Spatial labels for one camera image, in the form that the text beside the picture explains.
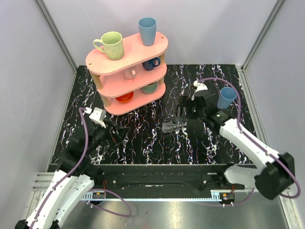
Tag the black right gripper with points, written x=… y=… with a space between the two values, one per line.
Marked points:
x=186 y=101

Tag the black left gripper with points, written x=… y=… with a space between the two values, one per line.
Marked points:
x=110 y=130

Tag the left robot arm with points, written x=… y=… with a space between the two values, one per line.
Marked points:
x=74 y=176

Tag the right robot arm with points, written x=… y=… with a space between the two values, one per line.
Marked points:
x=273 y=172

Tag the teal speckled cup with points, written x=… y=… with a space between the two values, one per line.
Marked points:
x=150 y=89

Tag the orange bowl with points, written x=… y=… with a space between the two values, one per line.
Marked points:
x=125 y=98

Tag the blue tumbler on table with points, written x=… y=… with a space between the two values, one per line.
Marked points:
x=226 y=96

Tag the pink three-tier shelf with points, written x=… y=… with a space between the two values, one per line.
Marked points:
x=133 y=81

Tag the dark blue mug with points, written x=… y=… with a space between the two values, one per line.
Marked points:
x=151 y=64

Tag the pink mug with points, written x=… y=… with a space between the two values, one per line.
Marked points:
x=129 y=74

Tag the blue tumbler on shelf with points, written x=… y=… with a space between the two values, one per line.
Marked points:
x=147 y=29

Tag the green mug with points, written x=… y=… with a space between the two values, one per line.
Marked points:
x=110 y=44

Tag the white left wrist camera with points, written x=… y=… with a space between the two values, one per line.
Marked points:
x=97 y=116

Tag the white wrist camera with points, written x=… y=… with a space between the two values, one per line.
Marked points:
x=97 y=116
x=200 y=90

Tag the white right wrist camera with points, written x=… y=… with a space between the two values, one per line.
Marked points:
x=200 y=90

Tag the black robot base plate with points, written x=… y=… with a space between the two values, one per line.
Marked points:
x=122 y=177

